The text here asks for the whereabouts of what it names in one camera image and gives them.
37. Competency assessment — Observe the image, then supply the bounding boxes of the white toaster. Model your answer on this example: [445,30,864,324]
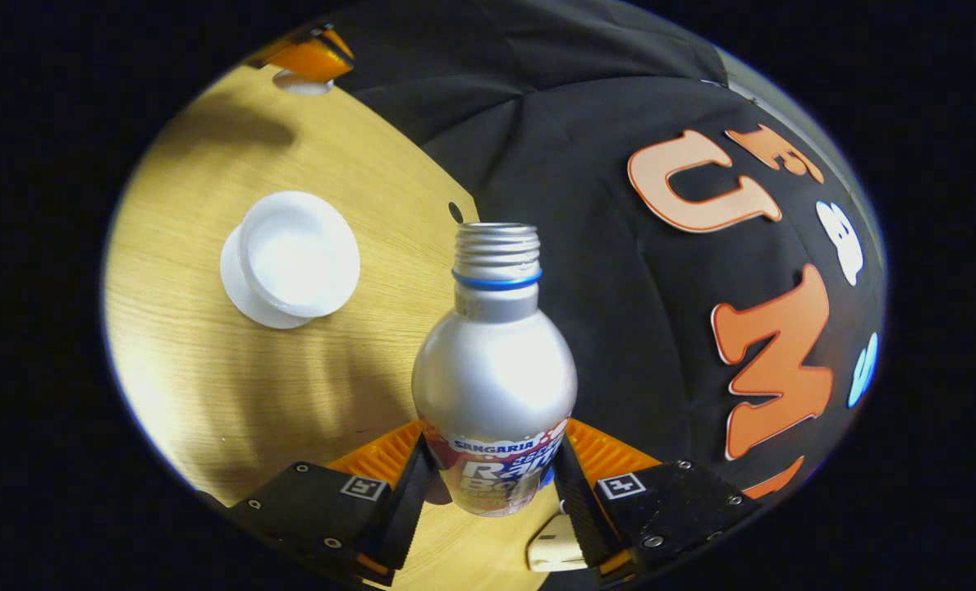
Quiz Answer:
[526,513,589,573]

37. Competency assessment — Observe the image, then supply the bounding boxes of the white teacup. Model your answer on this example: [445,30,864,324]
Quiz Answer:
[237,190,362,319]

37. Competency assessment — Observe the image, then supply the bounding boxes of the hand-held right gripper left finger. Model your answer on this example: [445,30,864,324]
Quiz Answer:
[227,420,441,587]

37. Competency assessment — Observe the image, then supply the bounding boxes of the white saucer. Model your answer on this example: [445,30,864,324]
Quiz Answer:
[219,223,324,331]

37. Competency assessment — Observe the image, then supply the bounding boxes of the white teacup lid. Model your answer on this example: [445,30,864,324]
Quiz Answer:
[273,69,334,97]

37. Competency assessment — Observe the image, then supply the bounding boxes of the silver water bottle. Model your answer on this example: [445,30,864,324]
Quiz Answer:
[411,222,579,518]

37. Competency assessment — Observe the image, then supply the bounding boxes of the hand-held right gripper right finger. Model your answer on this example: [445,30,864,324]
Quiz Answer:
[552,417,765,582]

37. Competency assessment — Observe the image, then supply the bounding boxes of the black backdrop cloth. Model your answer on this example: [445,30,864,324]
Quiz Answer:
[323,0,889,588]

